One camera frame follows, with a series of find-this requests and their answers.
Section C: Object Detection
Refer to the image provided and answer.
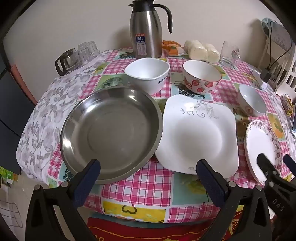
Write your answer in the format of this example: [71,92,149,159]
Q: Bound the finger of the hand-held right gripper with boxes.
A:
[283,154,296,176]
[257,153,296,220]

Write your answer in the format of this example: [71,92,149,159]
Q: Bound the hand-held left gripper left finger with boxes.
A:
[26,159,101,241]

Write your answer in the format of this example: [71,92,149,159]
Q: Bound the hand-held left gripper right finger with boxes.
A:
[196,159,273,241]

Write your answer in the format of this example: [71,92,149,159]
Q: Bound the floral rim round plate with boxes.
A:
[245,119,281,186]

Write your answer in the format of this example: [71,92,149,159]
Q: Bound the white square plate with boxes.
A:
[154,94,239,179]

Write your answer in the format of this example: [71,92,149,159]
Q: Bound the stainless steel plate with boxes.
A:
[60,87,164,185]

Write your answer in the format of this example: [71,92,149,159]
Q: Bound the small white bowl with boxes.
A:
[239,84,267,117]

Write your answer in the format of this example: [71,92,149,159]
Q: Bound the strawberry print bowl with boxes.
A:
[183,60,222,94]

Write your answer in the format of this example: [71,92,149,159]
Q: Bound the white square bowl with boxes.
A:
[124,58,171,95]

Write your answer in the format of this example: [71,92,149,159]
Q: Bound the yellow packet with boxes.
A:
[281,94,295,116]

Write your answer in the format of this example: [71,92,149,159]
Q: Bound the pink checked tablecloth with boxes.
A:
[47,47,296,224]

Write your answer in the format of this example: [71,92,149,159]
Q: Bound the red patterned cushion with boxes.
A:
[87,215,243,241]

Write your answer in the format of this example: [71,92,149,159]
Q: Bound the grey floral cloth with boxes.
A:
[16,49,288,186]

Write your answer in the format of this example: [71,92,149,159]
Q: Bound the green packet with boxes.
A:
[0,166,18,186]

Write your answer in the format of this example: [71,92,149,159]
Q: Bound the white plastic slotted stool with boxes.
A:
[275,58,296,94]

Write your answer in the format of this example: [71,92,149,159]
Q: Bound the white power strip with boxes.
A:
[252,70,269,90]

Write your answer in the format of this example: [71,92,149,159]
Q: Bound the black power adapter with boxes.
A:
[261,67,272,82]

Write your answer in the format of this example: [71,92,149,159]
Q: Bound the dark cabinet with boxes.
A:
[0,44,37,167]

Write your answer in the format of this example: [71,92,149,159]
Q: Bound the clear glass mug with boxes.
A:
[219,41,240,67]

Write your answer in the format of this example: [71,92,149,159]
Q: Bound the bag of steamed buns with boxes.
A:
[184,40,221,63]

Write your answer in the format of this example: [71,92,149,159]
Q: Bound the orange snack packet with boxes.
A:
[162,40,188,57]

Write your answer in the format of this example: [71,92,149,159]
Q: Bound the stainless steel thermos jug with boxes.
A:
[129,0,173,59]

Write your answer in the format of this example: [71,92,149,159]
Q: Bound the white wire rack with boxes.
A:
[0,200,23,229]

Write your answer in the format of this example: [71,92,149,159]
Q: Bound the black cable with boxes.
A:
[267,22,272,69]
[272,43,292,69]

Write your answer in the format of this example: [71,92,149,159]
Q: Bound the glass teapot with black handle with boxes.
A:
[55,48,80,76]

